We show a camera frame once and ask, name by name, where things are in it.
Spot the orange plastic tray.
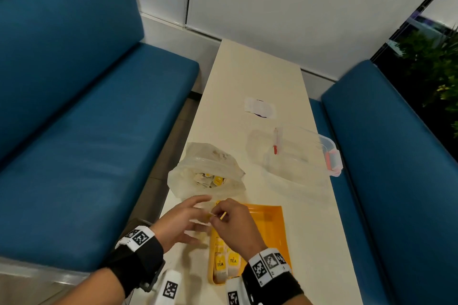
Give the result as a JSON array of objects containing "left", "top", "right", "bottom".
[{"left": 208, "top": 200, "right": 293, "bottom": 285}]

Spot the person's left hand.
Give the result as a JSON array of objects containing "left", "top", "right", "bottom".
[{"left": 150, "top": 195, "right": 213, "bottom": 254}]

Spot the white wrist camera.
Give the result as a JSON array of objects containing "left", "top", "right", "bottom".
[
  {"left": 225, "top": 277, "right": 248, "bottom": 305},
  {"left": 153, "top": 269, "right": 182, "bottom": 305}
]

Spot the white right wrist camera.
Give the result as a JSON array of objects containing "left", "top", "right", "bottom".
[{"left": 225, "top": 277, "right": 248, "bottom": 305}]

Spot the person's left forearm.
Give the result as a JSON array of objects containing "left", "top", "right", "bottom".
[{"left": 54, "top": 267, "right": 126, "bottom": 305}]

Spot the person's right hand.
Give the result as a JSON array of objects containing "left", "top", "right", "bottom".
[{"left": 209, "top": 198, "right": 267, "bottom": 263}]

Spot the blue sofa with rounded backrest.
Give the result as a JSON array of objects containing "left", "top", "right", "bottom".
[{"left": 308, "top": 60, "right": 458, "bottom": 305}]

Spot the black wrist strap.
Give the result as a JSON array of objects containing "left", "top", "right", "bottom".
[
  {"left": 104, "top": 218, "right": 167, "bottom": 298},
  {"left": 242, "top": 248, "right": 305, "bottom": 305}
]

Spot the clear plastic bag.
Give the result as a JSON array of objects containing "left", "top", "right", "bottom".
[{"left": 167, "top": 142, "right": 247, "bottom": 201}]

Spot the black window frame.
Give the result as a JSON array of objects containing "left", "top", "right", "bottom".
[{"left": 371, "top": 0, "right": 458, "bottom": 63}]

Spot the black left wrist strap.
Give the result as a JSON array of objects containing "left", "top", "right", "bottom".
[{"left": 104, "top": 218, "right": 167, "bottom": 298}]

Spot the clear plastic lid red latch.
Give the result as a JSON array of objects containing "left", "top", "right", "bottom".
[{"left": 246, "top": 127, "right": 312, "bottom": 170}]

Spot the blue sofa with wide seat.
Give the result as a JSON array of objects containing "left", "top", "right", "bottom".
[{"left": 0, "top": 0, "right": 200, "bottom": 273}]

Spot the small yellow white tea packet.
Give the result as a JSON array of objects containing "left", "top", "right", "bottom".
[{"left": 199, "top": 202, "right": 228, "bottom": 225}]

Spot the large green plant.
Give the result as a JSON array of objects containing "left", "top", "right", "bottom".
[{"left": 395, "top": 24, "right": 458, "bottom": 139}]

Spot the row of yellow tea packets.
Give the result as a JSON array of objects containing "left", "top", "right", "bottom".
[{"left": 213, "top": 234, "right": 241, "bottom": 283}]

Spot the clear plastic box pink latch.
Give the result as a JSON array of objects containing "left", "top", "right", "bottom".
[{"left": 262, "top": 125, "right": 344, "bottom": 197}]

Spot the pile of loose tea packets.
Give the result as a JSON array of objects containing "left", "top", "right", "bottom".
[{"left": 193, "top": 172, "right": 227, "bottom": 189}]

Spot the black right wrist strap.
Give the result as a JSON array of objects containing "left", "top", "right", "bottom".
[{"left": 242, "top": 248, "right": 305, "bottom": 305}]

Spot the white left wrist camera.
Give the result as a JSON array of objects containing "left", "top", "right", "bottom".
[{"left": 153, "top": 269, "right": 182, "bottom": 305}]

